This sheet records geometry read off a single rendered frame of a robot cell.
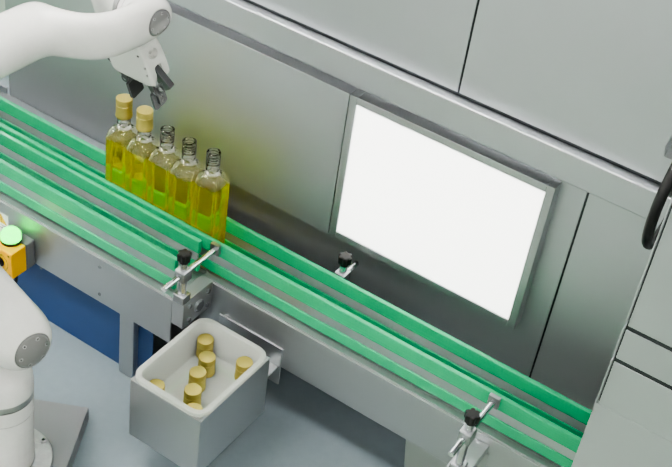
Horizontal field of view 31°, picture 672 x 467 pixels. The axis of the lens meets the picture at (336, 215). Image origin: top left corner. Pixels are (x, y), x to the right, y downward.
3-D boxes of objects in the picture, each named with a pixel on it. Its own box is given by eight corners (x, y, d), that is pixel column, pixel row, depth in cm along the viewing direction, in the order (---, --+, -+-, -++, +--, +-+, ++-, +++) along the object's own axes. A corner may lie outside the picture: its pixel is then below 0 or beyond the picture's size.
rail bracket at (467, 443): (487, 467, 227) (513, 384, 214) (445, 523, 216) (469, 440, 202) (466, 454, 229) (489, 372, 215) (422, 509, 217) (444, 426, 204)
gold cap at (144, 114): (133, 123, 244) (134, 105, 241) (150, 121, 245) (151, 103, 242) (138, 133, 241) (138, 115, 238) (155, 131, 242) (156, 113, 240)
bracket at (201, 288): (213, 306, 248) (215, 281, 244) (184, 330, 242) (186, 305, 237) (200, 299, 250) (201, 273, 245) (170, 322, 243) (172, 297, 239)
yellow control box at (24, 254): (36, 265, 261) (34, 239, 256) (10, 283, 256) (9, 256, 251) (12, 252, 263) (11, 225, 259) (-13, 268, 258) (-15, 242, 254)
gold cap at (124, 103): (117, 109, 247) (117, 91, 244) (134, 112, 247) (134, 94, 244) (113, 119, 244) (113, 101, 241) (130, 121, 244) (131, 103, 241)
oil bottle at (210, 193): (225, 252, 252) (232, 170, 239) (208, 265, 248) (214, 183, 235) (204, 240, 254) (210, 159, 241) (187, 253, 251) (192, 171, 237)
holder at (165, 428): (279, 396, 250) (286, 343, 241) (196, 476, 231) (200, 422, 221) (214, 358, 257) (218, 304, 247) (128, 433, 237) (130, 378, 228)
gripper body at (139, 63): (163, 23, 201) (176, 69, 210) (117, 2, 205) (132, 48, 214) (135, 52, 198) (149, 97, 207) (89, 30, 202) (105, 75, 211)
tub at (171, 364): (268, 383, 241) (272, 353, 236) (198, 450, 226) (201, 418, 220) (200, 343, 248) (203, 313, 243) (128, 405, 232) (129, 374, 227)
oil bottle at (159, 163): (181, 229, 257) (186, 147, 243) (164, 241, 253) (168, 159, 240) (161, 218, 259) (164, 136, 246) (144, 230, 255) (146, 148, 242)
